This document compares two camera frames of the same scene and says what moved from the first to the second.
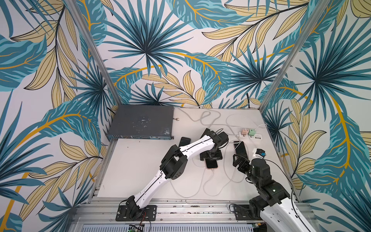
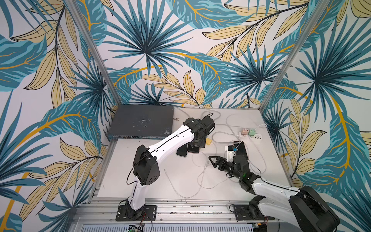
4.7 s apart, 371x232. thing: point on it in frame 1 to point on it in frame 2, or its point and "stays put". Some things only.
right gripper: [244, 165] to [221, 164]
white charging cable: [226, 186] to [255, 144]
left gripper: [204, 155] to [202, 142]
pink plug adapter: [244, 132] stays put
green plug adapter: [252, 132] stays put
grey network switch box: [142, 122] stays put
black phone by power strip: [240, 150] stays put
